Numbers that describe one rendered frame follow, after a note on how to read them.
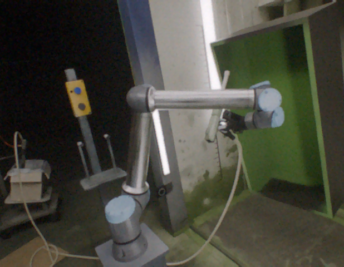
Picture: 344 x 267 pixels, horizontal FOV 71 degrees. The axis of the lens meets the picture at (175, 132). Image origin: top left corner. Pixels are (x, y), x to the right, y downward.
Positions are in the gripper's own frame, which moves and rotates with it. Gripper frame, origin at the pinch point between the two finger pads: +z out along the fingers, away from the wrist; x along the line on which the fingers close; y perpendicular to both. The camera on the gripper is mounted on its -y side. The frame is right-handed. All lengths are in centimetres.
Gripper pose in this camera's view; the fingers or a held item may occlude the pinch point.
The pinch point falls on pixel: (216, 124)
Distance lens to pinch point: 140.0
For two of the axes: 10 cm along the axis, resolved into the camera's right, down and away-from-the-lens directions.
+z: -6.5, 1.0, 7.6
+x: 2.9, -8.8, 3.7
